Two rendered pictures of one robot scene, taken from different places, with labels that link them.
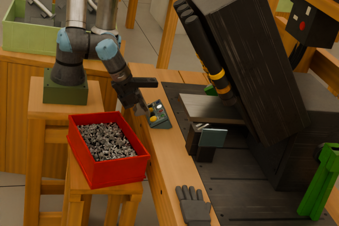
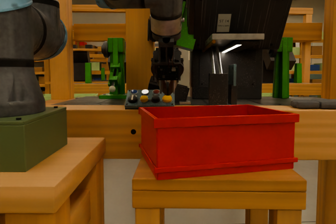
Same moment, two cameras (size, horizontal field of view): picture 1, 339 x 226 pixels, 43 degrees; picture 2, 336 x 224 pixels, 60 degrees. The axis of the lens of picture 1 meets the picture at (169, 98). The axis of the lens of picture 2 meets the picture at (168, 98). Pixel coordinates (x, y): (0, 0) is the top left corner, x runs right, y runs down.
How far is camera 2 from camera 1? 1.72 m
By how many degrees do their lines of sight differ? 71
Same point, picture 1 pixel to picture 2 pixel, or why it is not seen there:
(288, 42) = (137, 22)
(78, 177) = (270, 174)
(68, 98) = (52, 137)
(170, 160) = not seen: hidden behind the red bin
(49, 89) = (32, 125)
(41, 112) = (68, 174)
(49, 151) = not seen: outside the picture
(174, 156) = not seen: hidden behind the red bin
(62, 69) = (20, 76)
